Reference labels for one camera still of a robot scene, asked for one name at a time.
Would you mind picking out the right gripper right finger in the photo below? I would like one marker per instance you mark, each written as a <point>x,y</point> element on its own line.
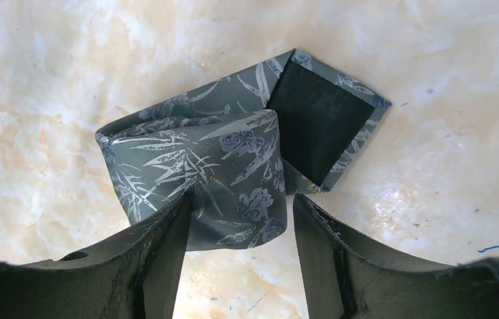
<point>347,274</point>

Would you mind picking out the grey floral tie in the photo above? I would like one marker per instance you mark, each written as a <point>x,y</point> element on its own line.
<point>239,146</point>

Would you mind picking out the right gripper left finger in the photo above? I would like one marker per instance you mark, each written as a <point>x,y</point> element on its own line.
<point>131,274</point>

